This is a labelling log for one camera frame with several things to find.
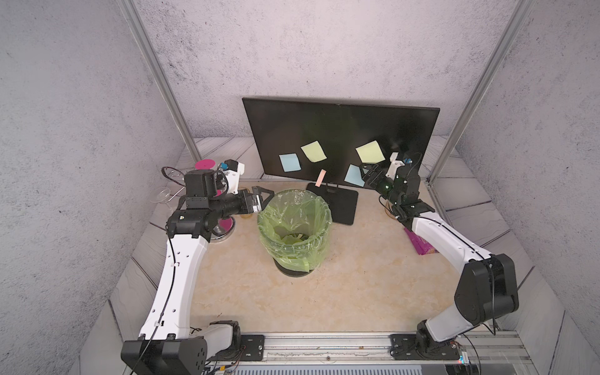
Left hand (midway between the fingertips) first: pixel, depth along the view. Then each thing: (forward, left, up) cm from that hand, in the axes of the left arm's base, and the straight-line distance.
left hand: (266, 194), depth 69 cm
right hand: (+15, -32, -3) cm, 36 cm away
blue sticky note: (+24, -6, -9) cm, 27 cm away
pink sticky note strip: (+21, -18, -14) cm, 31 cm away
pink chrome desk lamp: (+15, +24, -37) cm, 47 cm away
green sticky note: (+22, -15, -2) cm, 27 cm away
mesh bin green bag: (+5, -7, -23) cm, 24 cm away
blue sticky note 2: (+17, -30, -9) cm, 35 cm away
